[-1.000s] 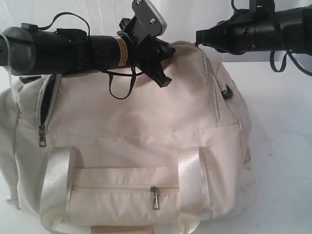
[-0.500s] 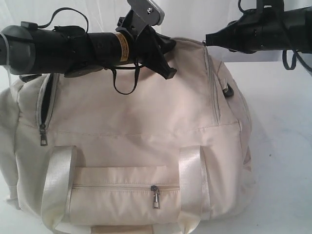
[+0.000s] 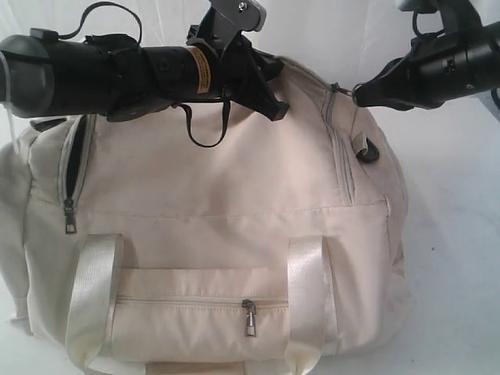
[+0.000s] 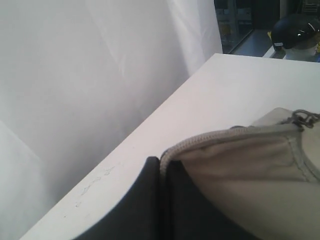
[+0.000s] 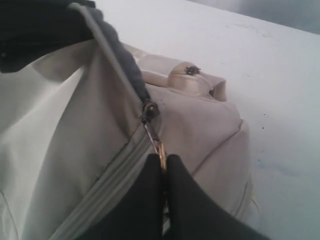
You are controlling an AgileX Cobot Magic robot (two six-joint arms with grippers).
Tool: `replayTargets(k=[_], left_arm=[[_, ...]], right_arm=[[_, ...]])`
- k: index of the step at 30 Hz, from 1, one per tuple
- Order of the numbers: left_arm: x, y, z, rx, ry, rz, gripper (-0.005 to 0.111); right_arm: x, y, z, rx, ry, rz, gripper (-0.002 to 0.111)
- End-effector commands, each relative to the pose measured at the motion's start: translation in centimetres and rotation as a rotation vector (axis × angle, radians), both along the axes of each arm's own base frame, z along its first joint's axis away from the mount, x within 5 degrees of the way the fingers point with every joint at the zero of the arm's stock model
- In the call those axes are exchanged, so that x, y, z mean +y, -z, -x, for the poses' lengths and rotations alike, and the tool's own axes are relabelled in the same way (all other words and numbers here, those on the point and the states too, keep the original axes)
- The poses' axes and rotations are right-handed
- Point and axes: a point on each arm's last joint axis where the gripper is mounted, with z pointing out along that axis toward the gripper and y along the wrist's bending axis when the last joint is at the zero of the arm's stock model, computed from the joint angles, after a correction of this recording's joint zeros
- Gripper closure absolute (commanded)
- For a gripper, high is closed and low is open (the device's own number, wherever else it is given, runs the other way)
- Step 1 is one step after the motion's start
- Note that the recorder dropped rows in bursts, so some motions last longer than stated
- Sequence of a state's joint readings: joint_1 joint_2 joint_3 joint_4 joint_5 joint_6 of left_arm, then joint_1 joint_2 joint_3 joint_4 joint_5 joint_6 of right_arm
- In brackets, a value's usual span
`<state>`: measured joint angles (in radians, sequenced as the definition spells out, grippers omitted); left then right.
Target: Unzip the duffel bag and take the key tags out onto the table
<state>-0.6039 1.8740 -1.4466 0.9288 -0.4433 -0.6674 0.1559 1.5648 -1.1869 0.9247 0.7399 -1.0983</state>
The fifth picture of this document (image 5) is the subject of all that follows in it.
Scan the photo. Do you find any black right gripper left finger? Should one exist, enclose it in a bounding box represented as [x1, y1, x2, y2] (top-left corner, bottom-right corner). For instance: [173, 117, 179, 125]
[87, 154, 163, 240]

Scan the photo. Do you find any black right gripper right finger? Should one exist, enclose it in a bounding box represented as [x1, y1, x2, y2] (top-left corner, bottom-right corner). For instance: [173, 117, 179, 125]
[166, 154, 267, 240]

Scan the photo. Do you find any beige duffel bag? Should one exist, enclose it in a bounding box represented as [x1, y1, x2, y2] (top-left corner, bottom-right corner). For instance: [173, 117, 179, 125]
[0, 0, 261, 240]

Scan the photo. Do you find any metal zipper pull with ring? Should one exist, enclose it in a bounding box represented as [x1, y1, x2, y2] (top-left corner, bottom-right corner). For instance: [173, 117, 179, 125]
[140, 99, 167, 174]

